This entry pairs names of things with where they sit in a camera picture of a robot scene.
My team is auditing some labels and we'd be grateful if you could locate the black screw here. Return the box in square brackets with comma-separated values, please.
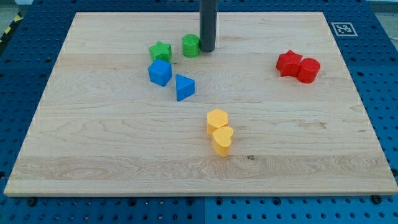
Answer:
[26, 197, 37, 207]
[371, 195, 382, 205]

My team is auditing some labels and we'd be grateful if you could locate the red star block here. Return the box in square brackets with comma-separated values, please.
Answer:
[275, 50, 303, 77]

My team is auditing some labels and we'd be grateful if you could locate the yellow black hazard tape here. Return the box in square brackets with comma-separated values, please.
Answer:
[1, 11, 24, 45]

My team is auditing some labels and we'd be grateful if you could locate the red cylinder block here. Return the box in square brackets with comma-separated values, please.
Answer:
[296, 58, 321, 83]

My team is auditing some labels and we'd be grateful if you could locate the blue triangle block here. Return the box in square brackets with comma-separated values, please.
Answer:
[175, 74, 195, 101]

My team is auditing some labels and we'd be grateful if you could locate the green star block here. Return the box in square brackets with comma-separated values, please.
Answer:
[149, 41, 172, 62]

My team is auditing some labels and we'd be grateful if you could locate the yellow heart block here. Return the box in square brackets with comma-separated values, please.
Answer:
[212, 126, 234, 157]

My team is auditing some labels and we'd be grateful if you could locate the blue cube block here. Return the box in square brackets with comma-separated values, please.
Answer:
[148, 59, 172, 86]

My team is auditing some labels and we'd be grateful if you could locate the light wooden board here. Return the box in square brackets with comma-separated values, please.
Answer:
[4, 12, 397, 197]

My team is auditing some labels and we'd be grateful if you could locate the green cylinder block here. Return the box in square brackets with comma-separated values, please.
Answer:
[182, 34, 200, 58]

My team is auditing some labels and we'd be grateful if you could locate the yellow hexagon block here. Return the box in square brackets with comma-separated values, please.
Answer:
[206, 109, 229, 136]

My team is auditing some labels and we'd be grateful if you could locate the black screw front left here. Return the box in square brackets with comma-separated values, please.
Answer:
[26, 197, 37, 207]

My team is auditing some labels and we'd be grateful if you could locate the black screw front right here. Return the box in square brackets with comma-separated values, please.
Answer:
[371, 195, 382, 205]

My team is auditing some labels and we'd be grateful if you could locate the white fiducial marker tag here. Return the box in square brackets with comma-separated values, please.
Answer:
[331, 22, 358, 37]

